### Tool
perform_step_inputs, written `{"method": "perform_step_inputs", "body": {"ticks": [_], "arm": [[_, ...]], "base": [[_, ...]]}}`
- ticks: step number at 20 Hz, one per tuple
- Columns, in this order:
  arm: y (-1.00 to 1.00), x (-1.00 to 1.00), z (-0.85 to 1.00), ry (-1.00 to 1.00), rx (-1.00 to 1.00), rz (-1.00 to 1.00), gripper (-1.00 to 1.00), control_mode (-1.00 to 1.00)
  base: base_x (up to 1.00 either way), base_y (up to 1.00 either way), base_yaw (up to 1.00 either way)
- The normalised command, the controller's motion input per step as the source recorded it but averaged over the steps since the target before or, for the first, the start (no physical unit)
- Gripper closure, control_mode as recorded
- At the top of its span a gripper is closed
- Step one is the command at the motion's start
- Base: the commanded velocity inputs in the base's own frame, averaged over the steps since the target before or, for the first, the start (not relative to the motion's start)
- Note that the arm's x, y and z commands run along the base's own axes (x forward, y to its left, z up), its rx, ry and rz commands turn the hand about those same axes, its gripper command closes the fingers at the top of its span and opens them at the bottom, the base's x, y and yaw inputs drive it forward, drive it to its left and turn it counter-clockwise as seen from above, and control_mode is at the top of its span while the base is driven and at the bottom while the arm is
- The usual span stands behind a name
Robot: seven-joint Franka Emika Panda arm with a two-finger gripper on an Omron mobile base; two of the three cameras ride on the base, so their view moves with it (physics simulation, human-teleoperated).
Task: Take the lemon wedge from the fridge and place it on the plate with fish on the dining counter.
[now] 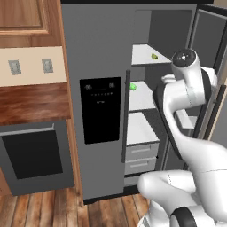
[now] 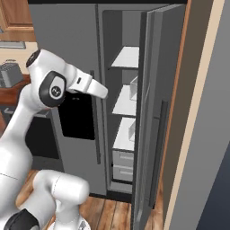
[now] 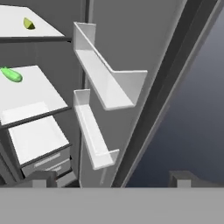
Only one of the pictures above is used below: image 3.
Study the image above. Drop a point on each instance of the white fridge drawer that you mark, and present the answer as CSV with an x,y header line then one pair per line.
x,y
40,145

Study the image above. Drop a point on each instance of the white fridge shelf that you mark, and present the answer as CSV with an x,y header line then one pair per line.
x,y
29,93
23,23

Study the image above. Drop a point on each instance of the large white door bin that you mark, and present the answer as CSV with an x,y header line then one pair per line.
x,y
108,70

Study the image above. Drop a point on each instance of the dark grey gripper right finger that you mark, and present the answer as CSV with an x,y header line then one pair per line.
x,y
183,178

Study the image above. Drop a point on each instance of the green cucumber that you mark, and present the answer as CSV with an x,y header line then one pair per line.
x,y
12,75

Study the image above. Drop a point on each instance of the grey fridge body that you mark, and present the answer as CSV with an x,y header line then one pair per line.
x,y
58,58

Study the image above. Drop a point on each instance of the yellow-green lemon wedge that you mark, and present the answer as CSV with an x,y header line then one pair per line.
x,y
28,24

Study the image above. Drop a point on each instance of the small white door bin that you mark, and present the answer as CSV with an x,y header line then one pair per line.
x,y
93,131

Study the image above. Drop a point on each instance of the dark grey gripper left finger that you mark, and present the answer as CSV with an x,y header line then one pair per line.
x,y
39,178

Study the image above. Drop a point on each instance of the grey fridge door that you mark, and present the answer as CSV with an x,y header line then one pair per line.
x,y
137,87

